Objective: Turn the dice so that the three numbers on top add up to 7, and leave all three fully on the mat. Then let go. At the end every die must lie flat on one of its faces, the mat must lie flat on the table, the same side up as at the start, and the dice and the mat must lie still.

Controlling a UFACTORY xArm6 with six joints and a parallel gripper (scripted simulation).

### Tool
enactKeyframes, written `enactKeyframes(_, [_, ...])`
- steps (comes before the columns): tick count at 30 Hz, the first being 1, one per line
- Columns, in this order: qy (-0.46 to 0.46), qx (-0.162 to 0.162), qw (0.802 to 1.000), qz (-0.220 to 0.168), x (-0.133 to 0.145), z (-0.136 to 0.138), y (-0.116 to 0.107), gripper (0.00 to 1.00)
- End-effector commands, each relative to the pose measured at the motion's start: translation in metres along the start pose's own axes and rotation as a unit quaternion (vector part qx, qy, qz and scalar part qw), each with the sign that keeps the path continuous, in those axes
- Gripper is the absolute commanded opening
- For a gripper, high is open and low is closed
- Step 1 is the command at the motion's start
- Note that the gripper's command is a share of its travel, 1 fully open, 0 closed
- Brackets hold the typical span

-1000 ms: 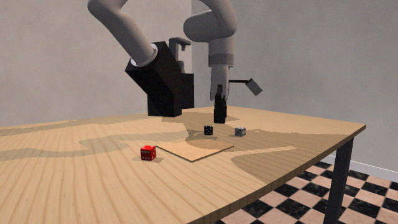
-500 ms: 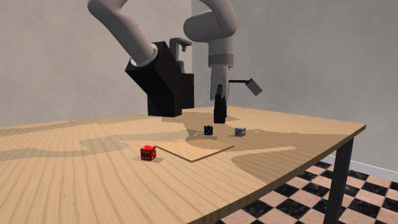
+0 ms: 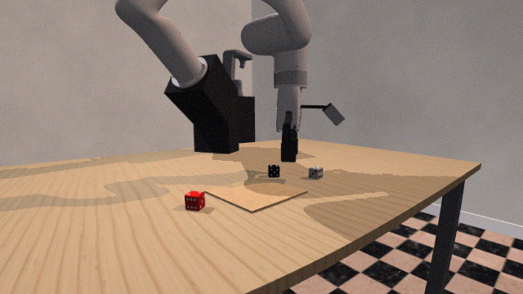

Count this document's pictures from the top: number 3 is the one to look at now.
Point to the tan flat mat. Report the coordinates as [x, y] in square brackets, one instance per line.
[255, 194]

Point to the red die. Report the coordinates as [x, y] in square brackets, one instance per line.
[194, 201]

